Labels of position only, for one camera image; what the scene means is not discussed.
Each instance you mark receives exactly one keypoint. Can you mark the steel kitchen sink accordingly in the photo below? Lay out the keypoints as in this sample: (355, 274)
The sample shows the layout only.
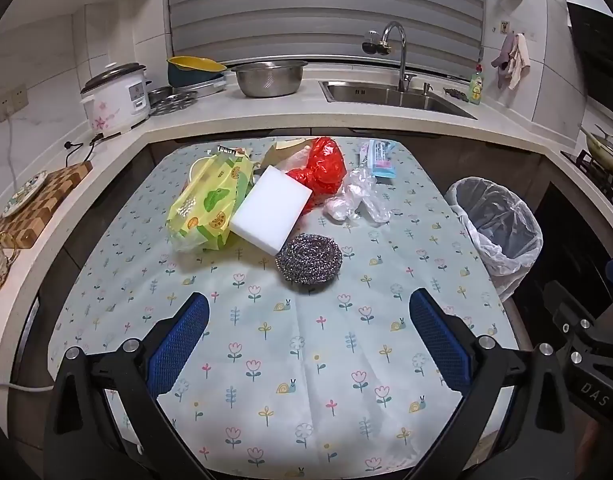
(386, 96)

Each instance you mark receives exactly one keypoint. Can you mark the sink soap dispenser pump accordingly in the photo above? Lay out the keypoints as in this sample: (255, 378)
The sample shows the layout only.
(427, 88)

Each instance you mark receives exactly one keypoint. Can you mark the beige paper carton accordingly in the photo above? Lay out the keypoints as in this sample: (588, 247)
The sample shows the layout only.
(281, 150)

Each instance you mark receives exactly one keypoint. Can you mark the red plastic bag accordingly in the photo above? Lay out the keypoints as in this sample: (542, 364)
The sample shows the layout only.
(324, 167)

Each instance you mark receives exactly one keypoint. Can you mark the dark scouring pad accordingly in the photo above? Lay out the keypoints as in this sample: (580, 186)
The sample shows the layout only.
(456, 94)

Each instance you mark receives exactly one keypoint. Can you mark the clear plastic bag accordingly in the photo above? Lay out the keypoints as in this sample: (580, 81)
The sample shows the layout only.
(359, 195)

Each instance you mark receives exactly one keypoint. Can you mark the steel wool scrubber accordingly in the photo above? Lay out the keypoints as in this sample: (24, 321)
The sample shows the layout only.
(309, 259)

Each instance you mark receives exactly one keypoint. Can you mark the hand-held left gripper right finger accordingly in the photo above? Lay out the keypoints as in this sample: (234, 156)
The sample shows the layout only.
(439, 345)

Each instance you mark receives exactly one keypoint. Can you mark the chrome kitchen faucet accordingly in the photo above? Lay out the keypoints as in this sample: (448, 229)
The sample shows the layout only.
(402, 60)

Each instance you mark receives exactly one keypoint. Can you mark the steel colander bowl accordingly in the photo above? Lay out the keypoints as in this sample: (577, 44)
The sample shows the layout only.
(269, 80)

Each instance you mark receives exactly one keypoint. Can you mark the patterned plate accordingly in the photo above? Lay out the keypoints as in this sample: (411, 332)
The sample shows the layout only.
(24, 195)

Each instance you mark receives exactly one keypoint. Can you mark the white paper bowl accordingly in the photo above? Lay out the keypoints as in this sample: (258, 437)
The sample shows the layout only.
(199, 167)

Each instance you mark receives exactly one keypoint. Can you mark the white rice cooker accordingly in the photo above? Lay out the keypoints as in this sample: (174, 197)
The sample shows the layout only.
(116, 105)

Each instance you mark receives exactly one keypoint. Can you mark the steel steamer plate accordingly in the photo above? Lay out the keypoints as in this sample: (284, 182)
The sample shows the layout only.
(171, 99)

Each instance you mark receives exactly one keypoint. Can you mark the black range hood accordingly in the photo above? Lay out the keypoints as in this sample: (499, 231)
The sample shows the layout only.
(593, 50)

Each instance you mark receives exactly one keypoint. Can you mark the beige wok with glass lid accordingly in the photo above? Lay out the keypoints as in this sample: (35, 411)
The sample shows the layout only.
(608, 152)

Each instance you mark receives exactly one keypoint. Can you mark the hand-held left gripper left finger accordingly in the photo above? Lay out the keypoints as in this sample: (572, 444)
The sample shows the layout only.
(179, 345)

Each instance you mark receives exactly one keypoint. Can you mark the black built-in oven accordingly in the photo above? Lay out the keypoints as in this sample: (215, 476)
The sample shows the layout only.
(571, 240)

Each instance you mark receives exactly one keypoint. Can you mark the white sponge block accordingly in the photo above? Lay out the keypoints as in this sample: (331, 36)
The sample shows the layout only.
(269, 207)

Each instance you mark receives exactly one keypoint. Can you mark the trash bin with clear liner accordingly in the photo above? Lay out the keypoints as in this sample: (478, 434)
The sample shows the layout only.
(501, 230)

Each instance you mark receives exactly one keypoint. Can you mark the beige hanging cloth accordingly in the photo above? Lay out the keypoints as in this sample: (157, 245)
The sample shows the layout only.
(516, 67)

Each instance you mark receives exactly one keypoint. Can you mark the gas stove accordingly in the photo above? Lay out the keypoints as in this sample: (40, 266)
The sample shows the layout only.
(593, 172)

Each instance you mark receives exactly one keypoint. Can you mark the grey window blind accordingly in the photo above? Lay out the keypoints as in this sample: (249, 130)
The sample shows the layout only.
(311, 10)

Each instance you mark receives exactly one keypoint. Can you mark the green dish soap bottle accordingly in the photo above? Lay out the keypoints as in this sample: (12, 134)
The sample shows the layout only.
(476, 89)

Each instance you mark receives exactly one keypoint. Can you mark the blue snack packet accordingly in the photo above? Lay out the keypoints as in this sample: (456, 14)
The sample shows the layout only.
(379, 160)

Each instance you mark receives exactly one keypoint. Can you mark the wall socket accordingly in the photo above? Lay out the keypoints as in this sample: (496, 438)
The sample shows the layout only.
(12, 101)

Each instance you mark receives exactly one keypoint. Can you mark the floral tablecloth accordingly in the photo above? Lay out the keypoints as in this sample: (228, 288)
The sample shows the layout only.
(286, 360)

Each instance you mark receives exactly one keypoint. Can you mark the blue basin with yellow rim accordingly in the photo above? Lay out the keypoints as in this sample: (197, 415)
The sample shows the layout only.
(189, 77)

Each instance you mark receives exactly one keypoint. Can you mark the checkered wooden cutting board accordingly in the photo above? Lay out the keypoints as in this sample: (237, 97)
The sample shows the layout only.
(56, 195)

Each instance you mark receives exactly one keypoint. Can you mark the green wet wipes packet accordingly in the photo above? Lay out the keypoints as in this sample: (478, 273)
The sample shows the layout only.
(206, 205)

